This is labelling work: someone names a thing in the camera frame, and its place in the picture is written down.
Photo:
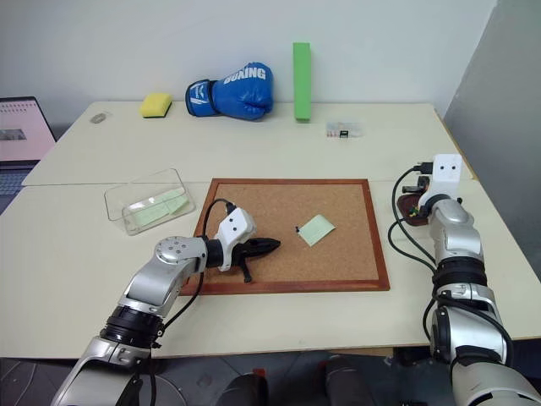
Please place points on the wood framed cork board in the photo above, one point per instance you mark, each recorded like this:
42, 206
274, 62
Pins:
321, 254

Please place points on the grey partition panel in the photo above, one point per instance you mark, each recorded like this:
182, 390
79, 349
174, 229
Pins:
498, 169

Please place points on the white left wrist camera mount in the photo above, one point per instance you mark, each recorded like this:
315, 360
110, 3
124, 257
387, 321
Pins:
234, 226

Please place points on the dark rounded shape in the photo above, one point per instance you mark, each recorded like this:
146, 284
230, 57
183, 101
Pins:
243, 389

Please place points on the green pushpin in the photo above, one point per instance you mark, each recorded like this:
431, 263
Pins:
416, 210

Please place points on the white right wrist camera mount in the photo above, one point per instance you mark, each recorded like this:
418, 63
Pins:
446, 173

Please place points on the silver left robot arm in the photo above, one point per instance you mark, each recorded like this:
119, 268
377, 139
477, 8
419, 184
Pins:
148, 287

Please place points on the dark brown tray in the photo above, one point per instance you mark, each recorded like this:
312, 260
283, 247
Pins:
406, 211

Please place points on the yellow sponge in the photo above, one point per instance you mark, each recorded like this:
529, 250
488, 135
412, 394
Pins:
155, 105

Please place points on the blue boxing glove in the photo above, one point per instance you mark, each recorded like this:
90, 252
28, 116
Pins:
236, 95

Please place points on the tall green block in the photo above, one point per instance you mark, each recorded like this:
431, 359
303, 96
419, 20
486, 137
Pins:
302, 82

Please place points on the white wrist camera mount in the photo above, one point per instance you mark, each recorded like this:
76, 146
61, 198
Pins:
446, 173
234, 226

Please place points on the small clear pin case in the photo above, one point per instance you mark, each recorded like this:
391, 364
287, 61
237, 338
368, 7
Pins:
344, 129

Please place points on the clear plastic box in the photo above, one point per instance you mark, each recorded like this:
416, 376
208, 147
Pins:
143, 199

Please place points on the green sticky note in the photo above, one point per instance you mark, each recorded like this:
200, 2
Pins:
174, 199
150, 213
317, 229

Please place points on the open laptop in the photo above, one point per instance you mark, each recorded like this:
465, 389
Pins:
21, 131

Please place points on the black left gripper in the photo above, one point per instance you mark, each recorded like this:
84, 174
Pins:
243, 252

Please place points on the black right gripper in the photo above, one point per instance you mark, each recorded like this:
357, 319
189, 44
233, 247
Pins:
424, 184

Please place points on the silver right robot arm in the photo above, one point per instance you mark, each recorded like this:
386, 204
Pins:
456, 237

